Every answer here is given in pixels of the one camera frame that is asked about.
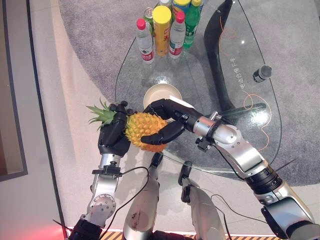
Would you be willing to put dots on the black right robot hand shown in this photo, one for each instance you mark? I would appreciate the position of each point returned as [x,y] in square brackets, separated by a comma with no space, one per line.
[167,112]

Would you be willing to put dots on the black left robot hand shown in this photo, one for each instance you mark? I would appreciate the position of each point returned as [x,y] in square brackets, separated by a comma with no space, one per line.
[112,133]

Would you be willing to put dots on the yellow pineapple with green crown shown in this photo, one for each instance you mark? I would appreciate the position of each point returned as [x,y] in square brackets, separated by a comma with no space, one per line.
[142,131]

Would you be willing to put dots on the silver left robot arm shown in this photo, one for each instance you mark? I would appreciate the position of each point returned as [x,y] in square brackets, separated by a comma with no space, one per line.
[102,190]

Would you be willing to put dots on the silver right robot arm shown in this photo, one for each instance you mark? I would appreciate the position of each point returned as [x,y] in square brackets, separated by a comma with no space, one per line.
[252,165]

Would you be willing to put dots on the beige round plate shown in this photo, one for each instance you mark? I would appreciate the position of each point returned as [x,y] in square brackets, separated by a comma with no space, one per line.
[160,96]

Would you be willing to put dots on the glass table top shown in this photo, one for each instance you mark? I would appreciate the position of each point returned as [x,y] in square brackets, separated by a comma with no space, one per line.
[200,100]

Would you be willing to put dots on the silver left robot leg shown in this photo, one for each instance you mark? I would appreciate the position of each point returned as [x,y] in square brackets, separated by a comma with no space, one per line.
[143,200]

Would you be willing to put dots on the silver robot leg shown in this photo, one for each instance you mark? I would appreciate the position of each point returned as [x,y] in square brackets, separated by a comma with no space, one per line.
[143,200]
[200,205]

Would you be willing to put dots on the black curved table leg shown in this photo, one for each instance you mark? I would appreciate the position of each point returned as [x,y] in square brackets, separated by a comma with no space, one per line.
[216,57]

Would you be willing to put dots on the clear bottle with red cap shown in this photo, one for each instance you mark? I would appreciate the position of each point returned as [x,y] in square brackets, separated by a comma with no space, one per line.
[177,36]
[144,42]

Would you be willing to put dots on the yellow cylindrical can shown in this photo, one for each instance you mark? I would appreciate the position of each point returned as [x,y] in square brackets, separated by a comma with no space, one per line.
[162,30]

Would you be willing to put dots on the green soda bottle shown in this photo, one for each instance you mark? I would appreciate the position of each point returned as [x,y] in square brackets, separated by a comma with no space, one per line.
[192,25]

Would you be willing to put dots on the green drink can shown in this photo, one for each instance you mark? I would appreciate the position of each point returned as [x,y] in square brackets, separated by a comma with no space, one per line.
[149,18]

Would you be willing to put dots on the silver right robot leg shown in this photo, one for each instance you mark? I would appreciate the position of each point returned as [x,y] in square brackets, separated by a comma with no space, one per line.
[200,205]

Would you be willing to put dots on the yellow black hazard tape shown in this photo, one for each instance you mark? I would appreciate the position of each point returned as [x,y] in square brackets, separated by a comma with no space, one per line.
[117,235]

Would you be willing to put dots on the small black cylinder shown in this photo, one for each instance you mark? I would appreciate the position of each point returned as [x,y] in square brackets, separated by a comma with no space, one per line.
[262,73]

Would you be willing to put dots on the blue bottle with yellow cap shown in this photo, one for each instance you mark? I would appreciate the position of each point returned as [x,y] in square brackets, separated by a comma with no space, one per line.
[180,7]

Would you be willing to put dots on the clear bottle with white cap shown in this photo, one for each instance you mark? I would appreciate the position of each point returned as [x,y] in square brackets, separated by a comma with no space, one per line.
[163,3]

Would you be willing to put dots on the grey carpet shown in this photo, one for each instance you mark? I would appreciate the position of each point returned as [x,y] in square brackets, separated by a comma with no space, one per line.
[287,50]

